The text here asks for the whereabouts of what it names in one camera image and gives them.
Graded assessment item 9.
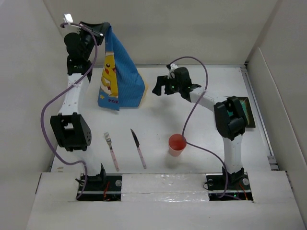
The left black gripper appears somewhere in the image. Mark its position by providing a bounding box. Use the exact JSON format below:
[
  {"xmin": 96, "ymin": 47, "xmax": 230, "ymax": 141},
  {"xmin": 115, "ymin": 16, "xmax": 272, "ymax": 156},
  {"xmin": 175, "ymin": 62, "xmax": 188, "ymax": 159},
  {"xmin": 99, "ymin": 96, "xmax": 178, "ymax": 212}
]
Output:
[{"xmin": 77, "ymin": 22, "xmax": 110, "ymax": 60}]

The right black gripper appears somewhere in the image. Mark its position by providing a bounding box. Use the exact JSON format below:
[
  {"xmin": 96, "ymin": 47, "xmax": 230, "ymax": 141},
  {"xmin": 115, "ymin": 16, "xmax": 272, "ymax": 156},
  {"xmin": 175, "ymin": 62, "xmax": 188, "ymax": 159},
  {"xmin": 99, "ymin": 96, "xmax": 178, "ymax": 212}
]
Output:
[{"xmin": 152, "ymin": 74, "xmax": 182, "ymax": 95}]

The blue Pikachu placemat cloth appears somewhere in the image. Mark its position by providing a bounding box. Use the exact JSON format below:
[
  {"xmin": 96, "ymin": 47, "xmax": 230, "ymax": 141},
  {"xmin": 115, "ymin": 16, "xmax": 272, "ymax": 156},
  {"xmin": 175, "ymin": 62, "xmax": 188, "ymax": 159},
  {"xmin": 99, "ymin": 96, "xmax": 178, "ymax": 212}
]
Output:
[{"xmin": 97, "ymin": 27, "xmax": 148, "ymax": 111}]

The square green ceramic plate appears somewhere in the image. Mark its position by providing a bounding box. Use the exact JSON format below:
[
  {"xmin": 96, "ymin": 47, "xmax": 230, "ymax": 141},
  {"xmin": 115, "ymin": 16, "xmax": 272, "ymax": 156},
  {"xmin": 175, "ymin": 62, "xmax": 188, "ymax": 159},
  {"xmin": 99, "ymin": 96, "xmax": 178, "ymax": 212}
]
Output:
[{"xmin": 238, "ymin": 97, "xmax": 256, "ymax": 128}]

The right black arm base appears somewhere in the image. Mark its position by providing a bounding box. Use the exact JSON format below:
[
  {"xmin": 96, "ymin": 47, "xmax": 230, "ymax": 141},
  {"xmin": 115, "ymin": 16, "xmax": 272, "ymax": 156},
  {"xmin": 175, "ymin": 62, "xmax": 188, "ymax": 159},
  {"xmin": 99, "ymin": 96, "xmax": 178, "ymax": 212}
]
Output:
[{"xmin": 203, "ymin": 173, "xmax": 253, "ymax": 201}]

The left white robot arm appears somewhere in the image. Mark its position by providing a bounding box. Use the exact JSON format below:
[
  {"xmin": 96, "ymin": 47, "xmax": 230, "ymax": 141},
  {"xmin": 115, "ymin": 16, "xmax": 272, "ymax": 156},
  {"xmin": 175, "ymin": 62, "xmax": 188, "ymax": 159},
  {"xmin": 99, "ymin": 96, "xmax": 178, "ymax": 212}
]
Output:
[{"xmin": 50, "ymin": 22, "xmax": 110, "ymax": 190}]

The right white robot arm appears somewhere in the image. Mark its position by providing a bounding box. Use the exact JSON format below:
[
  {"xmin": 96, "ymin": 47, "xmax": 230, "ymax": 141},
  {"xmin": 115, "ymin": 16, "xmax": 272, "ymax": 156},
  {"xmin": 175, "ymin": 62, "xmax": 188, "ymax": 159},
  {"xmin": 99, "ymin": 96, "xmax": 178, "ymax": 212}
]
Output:
[{"xmin": 152, "ymin": 64, "xmax": 248, "ymax": 189}]

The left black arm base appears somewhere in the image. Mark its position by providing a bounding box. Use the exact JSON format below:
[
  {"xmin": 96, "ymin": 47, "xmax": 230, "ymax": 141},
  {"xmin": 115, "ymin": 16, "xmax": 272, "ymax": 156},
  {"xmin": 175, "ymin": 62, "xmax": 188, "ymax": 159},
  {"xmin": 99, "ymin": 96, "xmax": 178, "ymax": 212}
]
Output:
[{"xmin": 77, "ymin": 174, "xmax": 122, "ymax": 202}]

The orange plastic cup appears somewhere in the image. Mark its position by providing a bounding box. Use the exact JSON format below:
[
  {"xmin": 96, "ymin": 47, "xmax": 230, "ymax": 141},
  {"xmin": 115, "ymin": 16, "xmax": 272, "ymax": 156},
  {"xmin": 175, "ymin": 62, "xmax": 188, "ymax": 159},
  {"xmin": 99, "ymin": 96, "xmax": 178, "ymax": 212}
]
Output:
[{"xmin": 168, "ymin": 134, "xmax": 187, "ymax": 157}]

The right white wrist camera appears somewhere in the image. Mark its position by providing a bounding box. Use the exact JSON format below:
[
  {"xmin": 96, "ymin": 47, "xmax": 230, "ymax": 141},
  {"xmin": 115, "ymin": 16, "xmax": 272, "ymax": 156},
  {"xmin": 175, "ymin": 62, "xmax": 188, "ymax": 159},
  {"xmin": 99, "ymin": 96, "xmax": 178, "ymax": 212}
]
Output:
[{"xmin": 167, "ymin": 63, "xmax": 178, "ymax": 79}]

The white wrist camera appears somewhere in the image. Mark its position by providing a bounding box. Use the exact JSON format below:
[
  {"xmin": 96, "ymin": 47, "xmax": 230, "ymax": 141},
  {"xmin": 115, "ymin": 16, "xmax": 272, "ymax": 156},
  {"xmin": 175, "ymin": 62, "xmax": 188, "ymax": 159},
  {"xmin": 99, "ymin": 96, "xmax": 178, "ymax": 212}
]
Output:
[
  {"xmin": 63, "ymin": 13, "xmax": 73, "ymax": 23},
  {"xmin": 167, "ymin": 63, "xmax": 178, "ymax": 79}
]

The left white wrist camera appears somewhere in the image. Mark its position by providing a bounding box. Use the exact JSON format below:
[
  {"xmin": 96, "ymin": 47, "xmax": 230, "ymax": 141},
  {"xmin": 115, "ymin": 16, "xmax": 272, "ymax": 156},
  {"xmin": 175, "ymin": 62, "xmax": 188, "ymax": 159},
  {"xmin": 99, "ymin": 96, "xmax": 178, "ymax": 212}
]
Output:
[{"xmin": 63, "ymin": 13, "xmax": 73, "ymax": 23}]

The knife with pink handle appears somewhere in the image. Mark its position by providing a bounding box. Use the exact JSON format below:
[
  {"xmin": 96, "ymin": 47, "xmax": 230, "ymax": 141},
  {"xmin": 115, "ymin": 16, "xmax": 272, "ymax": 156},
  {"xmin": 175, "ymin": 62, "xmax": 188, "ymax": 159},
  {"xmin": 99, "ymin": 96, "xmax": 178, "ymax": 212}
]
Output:
[{"xmin": 131, "ymin": 129, "xmax": 147, "ymax": 169}]

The fork with pink handle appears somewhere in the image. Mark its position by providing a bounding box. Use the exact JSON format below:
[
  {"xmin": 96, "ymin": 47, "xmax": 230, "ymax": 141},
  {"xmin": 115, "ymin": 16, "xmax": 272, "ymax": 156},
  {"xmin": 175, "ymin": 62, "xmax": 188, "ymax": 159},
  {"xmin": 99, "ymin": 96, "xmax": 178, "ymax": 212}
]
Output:
[{"xmin": 104, "ymin": 132, "xmax": 119, "ymax": 172}]

